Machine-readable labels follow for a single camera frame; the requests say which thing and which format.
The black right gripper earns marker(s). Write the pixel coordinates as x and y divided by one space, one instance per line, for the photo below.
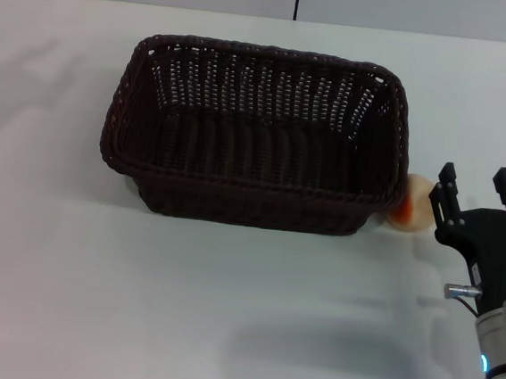
494 248

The peach shaped steamed bun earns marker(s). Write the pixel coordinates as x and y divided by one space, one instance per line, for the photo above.
417 205

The dark brown woven basket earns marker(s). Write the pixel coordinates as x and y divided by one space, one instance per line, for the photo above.
256 154

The silver cylindrical connector plug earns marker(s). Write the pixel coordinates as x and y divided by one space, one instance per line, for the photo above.
460 291

